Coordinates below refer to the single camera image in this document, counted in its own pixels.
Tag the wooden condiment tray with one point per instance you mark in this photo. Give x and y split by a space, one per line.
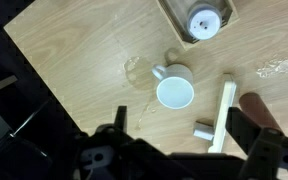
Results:
184 23

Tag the white power strip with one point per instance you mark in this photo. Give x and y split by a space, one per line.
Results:
224 113

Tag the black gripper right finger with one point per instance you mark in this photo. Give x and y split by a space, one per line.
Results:
240 128

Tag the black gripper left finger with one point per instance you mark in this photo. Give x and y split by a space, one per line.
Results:
121 117

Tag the white ceramic mug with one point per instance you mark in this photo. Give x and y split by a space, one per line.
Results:
175 88

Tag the brown squeeze bottle white cap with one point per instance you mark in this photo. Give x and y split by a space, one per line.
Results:
259 111

